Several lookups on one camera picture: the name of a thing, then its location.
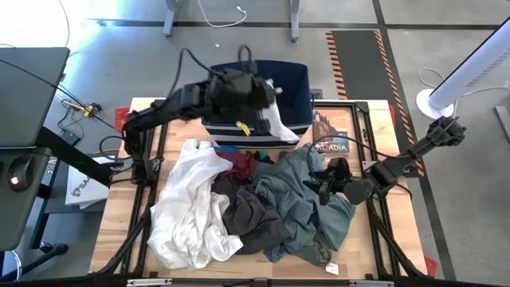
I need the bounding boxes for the crinkled white shirt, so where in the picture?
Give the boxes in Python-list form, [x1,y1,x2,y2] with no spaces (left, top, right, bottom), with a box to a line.
[146,138,245,272]

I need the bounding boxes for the Acadia picture book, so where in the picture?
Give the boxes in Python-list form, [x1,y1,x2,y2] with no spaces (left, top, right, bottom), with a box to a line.
[312,109,351,155]

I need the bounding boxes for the grey metal leg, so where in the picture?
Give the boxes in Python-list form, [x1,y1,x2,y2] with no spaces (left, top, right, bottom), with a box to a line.
[493,105,510,144]

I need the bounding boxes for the grey desk leg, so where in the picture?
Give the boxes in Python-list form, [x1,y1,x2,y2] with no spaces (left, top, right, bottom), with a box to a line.
[289,0,301,43]
[162,0,181,37]

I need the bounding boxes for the black aluminium table frame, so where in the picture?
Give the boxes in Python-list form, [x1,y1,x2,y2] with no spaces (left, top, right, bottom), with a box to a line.
[97,98,427,280]

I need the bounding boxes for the black mat with orange stripes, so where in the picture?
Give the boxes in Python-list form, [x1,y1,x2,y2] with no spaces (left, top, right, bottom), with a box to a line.
[325,29,426,179]

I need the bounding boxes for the silver bracket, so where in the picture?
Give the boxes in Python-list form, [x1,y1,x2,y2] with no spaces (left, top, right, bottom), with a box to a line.
[126,277,173,287]
[349,280,395,287]

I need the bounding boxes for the white charger cable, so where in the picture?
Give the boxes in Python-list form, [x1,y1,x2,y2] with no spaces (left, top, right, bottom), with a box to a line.
[196,0,249,29]

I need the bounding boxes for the yellow cable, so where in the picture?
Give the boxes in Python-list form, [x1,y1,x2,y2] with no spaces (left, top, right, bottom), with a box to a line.
[55,93,104,120]

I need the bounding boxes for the dark grey jacket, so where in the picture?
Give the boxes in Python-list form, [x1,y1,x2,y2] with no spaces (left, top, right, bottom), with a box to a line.
[210,175,292,256]

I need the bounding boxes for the white fan cable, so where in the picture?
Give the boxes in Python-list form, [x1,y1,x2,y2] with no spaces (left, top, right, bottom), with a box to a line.
[417,66,510,99]

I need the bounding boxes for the smooth white T-shirt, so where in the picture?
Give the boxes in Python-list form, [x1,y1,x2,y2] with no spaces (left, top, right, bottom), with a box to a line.
[261,77,302,144]

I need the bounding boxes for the black mouse with light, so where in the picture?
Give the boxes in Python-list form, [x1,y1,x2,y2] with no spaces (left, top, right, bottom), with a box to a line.
[7,155,35,193]

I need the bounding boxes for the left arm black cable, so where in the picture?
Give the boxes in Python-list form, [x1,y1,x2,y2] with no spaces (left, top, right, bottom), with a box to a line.
[165,44,255,104]

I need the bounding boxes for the maroon shirt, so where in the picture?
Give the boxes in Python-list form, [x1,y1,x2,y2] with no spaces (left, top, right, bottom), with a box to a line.
[217,150,258,180]

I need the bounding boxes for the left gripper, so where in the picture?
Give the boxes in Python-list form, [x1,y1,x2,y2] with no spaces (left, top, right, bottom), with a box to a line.
[209,68,277,135]

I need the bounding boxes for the grey side desk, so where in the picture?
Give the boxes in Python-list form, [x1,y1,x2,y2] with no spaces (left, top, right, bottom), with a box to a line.
[0,147,53,252]

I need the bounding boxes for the white tower fan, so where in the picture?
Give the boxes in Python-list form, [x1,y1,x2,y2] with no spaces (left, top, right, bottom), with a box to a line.
[415,18,510,120]

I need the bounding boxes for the white box with logo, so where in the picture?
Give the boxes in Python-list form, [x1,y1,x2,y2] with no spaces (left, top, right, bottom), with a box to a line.
[65,156,111,210]

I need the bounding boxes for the black tripod leg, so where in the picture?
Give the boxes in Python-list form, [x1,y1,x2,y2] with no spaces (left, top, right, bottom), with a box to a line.
[0,242,69,282]

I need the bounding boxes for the navy white striped fabric basket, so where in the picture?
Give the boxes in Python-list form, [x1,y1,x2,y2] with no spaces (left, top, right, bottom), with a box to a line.
[201,59,314,149]

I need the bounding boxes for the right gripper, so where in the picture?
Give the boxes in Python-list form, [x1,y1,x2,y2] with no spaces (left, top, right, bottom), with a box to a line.
[303,173,351,206]

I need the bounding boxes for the black floor device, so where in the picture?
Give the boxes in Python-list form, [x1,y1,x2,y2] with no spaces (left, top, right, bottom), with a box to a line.
[59,129,83,147]

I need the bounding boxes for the grey-green hoodie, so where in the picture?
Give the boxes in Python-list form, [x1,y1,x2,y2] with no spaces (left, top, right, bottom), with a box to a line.
[253,143,358,268]

